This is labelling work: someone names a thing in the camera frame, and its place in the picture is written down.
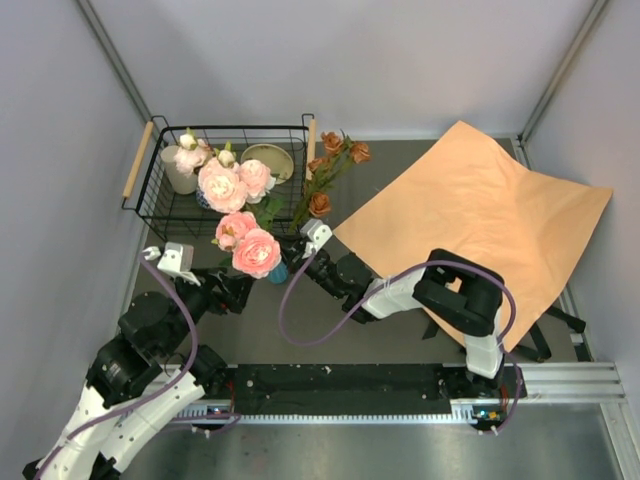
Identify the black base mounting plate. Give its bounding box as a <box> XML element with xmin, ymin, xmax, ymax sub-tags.
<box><xmin>219</xmin><ymin>362</ymin><xmax>481</xmax><ymax>401</ymax></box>

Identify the blue white patterned bowl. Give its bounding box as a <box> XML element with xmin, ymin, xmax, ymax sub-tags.
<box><xmin>195</xmin><ymin>188</ymin><xmax>211</xmax><ymax>210</ymax></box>

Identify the pink flower bunch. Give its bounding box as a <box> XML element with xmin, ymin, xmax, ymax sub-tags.
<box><xmin>197</xmin><ymin>141</ymin><xmax>284</xmax><ymax>230</ymax></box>

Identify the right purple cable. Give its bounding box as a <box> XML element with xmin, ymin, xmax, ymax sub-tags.
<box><xmin>278</xmin><ymin>249</ymin><xmax>526</xmax><ymax>436</ymax></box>

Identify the black gold-lettered ribbon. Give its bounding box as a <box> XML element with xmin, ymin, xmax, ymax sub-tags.
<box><xmin>422</xmin><ymin>307</ymin><xmax>587</xmax><ymax>364</ymax></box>

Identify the beige paper cup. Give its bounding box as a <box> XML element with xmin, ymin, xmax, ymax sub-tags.
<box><xmin>160</xmin><ymin>145</ymin><xmax>198</xmax><ymax>195</ymax></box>

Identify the green orange wrapping paper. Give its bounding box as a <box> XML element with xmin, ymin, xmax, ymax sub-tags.
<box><xmin>334</xmin><ymin>121</ymin><xmax>613</xmax><ymax>350</ymax></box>

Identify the orange rose stem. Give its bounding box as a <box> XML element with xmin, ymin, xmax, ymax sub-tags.
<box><xmin>288</xmin><ymin>132</ymin><xmax>372</xmax><ymax>234</ymax></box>

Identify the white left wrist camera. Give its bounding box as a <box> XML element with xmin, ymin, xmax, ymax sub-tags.
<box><xmin>141</xmin><ymin>242</ymin><xmax>202</xmax><ymax>286</ymax></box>

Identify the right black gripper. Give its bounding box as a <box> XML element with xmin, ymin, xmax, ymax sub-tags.
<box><xmin>269</xmin><ymin>232</ymin><xmax>347</xmax><ymax>299</ymax></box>

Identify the small blue ribbed vase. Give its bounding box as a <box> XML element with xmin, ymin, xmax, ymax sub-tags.
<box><xmin>267</xmin><ymin>261</ymin><xmax>289</xmax><ymax>285</ymax></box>

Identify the white slotted cable duct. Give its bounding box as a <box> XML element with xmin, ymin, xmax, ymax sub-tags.
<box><xmin>179</xmin><ymin>399</ymin><xmax>506</xmax><ymax>425</ymax></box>

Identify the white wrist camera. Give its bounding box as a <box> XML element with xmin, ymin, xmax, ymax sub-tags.
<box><xmin>141</xmin><ymin>242</ymin><xmax>202</xmax><ymax>286</ymax></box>
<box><xmin>301</xmin><ymin>218</ymin><xmax>333</xmax><ymax>259</ymax></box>

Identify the black wire dish basket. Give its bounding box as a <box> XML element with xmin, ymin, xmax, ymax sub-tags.
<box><xmin>122</xmin><ymin>113</ymin><xmax>316</xmax><ymax>240</ymax></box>

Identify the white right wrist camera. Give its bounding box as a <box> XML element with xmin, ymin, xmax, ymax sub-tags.
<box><xmin>301</xmin><ymin>218</ymin><xmax>333</xmax><ymax>259</ymax></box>

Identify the large pink peony stem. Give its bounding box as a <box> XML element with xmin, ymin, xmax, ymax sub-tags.
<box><xmin>173</xmin><ymin>128</ymin><xmax>213</xmax><ymax>176</ymax></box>

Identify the yellow ceramic plate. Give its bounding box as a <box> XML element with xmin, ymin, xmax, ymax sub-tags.
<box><xmin>240</xmin><ymin>143</ymin><xmax>295</xmax><ymax>185</ymax></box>

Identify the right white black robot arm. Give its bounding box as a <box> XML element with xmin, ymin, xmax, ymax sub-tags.
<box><xmin>278</xmin><ymin>240</ymin><xmax>517</xmax><ymax>396</ymax></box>

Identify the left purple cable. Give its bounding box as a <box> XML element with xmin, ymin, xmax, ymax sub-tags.
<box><xmin>37</xmin><ymin>252</ymin><xmax>244</xmax><ymax>480</ymax></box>

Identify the purple cable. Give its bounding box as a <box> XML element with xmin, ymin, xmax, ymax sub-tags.
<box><xmin>278</xmin><ymin>249</ymin><xmax>526</xmax><ymax>436</ymax></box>
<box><xmin>37</xmin><ymin>252</ymin><xmax>244</xmax><ymax>480</ymax></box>

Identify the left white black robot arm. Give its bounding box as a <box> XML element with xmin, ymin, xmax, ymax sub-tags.
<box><xmin>22</xmin><ymin>268</ymin><xmax>254</xmax><ymax>479</ymax></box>

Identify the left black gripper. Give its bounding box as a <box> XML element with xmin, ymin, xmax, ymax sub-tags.
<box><xmin>160</xmin><ymin>265</ymin><xmax>257</xmax><ymax>356</ymax></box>

